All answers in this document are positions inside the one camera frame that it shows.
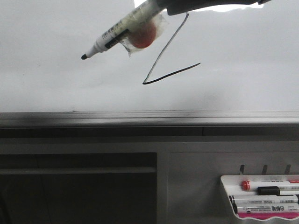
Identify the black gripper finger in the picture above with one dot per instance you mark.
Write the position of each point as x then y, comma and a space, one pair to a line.
175, 7

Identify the white whiteboard marker with magnet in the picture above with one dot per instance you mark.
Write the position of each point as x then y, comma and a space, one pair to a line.
137, 30

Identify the white whiteboard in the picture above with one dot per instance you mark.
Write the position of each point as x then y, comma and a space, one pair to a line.
220, 59

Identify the metal hook left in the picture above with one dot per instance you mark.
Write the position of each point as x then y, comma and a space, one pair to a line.
242, 168

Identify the metal hook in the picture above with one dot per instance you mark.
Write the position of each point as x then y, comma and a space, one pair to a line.
242, 168
287, 170
264, 170

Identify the white marker tray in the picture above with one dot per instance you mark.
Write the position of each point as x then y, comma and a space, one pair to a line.
230, 186

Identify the metal hook middle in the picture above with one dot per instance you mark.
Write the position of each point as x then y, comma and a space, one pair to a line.
264, 170

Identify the red capped marker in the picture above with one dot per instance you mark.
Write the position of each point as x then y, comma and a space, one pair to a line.
282, 185

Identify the dark lower cabinet panel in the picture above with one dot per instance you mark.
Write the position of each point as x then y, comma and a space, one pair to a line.
116, 188

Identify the metal hook right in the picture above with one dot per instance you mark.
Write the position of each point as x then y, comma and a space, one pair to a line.
287, 170

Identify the white marker black end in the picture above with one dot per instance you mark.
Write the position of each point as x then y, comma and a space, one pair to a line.
265, 199

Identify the black capped marker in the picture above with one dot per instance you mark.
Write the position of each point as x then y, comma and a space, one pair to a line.
274, 190

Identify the white marker with label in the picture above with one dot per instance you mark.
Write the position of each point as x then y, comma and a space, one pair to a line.
257, 208

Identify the grey whiteboard frame ledge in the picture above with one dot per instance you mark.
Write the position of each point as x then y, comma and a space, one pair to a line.
145, 118

